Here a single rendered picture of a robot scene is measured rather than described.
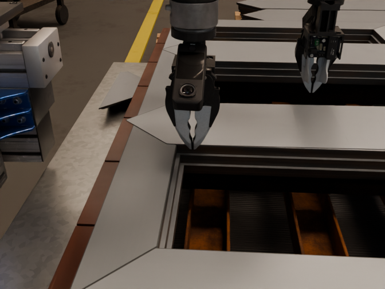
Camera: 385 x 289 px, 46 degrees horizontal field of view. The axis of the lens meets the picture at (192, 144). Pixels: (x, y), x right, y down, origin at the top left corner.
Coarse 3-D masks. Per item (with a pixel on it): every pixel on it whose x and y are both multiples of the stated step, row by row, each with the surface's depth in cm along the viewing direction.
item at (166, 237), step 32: (224, 32) 148; (256, 32) 148; (288, 32) 147; (352, 32) 146; (224, 64) 119; (256, 64) 118; (288, 64) 118; (352, 64) 117; (192, 160) 81; (224, 160) 80; (256, 160) 80; (288, 160) 80; (320, 160) 79; (352, 160) 79; (384, 160) 79
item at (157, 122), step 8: (152, 112) 91; (160, 112) 91; (144, 120) 88; (152, 120) 88; (160, 120) 88; (168, 120) 88; (144, 128) 85; (152, 128) 85; (160, 128) 85; (168, 128) 85; (160, 136) 82; (168, 136) 82
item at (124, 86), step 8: (120, 72) 152; (128, 72) 161; (120, 80) 146; (128, 80) 146; (136, 80) 146; (112, 88) 140; (120, 88) 140; (128, 88) 140; (112, 96) 135; (120, 96) 135; (128, 96) 135; (104, 104) 130; (112, 104) 130
